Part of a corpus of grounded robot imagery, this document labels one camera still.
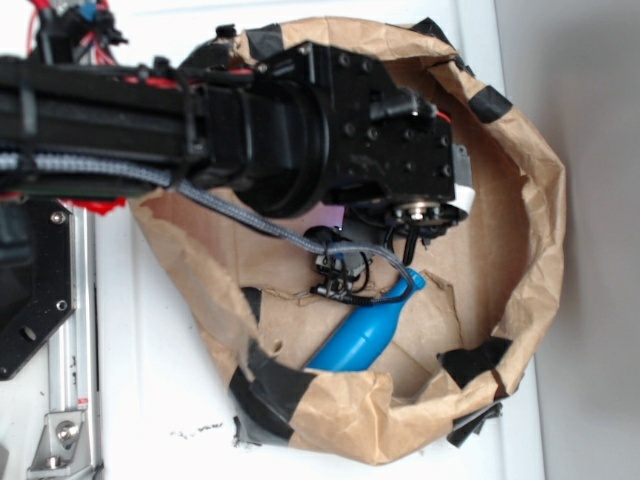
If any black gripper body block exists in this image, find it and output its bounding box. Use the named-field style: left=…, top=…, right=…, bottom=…
left=257, top=42, right=474, bottom=235

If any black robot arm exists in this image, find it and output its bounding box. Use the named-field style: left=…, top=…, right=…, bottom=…
left=1, top=42, right=475, bottom=235

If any blue plastic bowling pin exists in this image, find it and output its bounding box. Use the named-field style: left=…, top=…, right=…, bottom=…
left=305, top=269, right=426, bottom=372

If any white plastic lid platform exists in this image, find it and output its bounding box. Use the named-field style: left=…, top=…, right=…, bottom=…
left=95, top=1, right=545, bottom=479

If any brown paper bag enclosure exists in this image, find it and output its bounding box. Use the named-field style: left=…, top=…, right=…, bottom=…
left=132, top=17, right=566, bottom=465

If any red and black wire bundle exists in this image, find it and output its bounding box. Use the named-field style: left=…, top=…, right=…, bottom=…
left=27, top=0, right=176, bottom=86

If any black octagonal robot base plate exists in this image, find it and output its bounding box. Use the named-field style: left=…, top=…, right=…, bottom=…
left=1, top=199, right=74, bottom=381

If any aluminium extrusion rail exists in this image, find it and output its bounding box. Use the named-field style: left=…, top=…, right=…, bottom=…
left=26, top=204, right=104, bottom=479

